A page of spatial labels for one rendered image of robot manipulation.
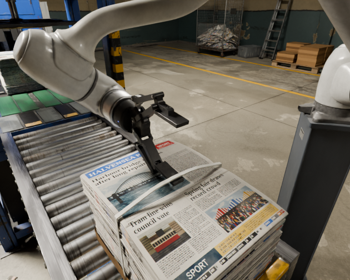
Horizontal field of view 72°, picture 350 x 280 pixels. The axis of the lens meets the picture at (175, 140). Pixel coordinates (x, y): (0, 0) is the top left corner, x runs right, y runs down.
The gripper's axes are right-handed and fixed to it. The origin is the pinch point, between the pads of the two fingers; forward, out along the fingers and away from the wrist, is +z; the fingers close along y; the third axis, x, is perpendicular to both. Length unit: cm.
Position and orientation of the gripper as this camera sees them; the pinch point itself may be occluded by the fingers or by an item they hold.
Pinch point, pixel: (177, 151)
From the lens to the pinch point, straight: 48.4
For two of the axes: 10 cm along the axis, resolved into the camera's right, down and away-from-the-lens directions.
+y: -0.5, 8.4, 5.4
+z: 6.2, 4.5, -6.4
